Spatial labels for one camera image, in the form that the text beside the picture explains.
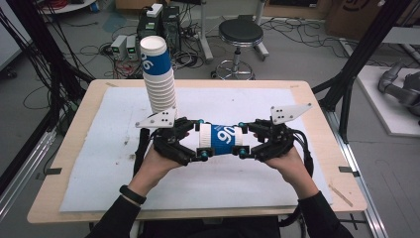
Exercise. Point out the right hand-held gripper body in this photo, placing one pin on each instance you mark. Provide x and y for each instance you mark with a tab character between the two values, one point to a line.
275	142

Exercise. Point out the blue banded paper cup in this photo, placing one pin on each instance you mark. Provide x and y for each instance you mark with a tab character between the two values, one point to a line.
223	139

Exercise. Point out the aluminium rail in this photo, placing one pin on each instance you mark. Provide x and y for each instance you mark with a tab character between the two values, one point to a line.
360	185
23	178

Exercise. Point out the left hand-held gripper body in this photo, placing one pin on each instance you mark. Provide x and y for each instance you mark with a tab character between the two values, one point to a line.
168	142

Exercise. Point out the black wristband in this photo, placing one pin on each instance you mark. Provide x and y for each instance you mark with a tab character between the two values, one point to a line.
132	195

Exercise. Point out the black metal frame post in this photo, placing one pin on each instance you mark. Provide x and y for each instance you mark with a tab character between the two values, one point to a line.
366	49

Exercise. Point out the grey power supply unit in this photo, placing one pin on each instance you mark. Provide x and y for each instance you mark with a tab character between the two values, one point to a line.
119	46
131	46

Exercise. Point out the round white table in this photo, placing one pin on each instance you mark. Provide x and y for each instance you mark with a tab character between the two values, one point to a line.
66	6

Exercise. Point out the person's left hand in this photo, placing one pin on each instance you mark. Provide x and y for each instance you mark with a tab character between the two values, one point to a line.
155	172

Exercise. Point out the stack of white paper cups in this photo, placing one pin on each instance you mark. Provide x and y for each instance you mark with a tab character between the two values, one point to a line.
160	86

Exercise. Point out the black tape strip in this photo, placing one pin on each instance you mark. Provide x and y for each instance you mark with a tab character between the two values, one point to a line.
348	170
52	171

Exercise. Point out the black computer tower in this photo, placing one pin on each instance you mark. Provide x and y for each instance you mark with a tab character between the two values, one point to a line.
171	26

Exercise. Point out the brown tape strip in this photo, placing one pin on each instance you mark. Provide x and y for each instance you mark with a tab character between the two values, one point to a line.
294	87
341	197
111	84

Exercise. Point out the white floor platform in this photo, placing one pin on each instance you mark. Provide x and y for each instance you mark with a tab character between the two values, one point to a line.
389	115

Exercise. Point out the white power adapter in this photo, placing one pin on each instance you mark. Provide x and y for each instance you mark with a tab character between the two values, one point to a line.
154	10

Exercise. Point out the grey metal stand leg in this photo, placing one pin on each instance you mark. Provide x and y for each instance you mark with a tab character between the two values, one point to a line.
205	36
261	46

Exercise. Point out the brown cardboard box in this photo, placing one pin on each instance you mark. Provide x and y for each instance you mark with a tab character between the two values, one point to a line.
360	16

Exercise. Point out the black round stool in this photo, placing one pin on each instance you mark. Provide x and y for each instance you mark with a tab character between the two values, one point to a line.
241	31

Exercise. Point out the person's black clothed lap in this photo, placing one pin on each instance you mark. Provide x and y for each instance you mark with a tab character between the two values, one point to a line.
211	228

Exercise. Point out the person's right hand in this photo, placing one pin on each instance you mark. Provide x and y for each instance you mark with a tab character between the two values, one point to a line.
294	172

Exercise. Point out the short nested cup bundle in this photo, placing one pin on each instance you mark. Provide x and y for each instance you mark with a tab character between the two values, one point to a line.
204	139

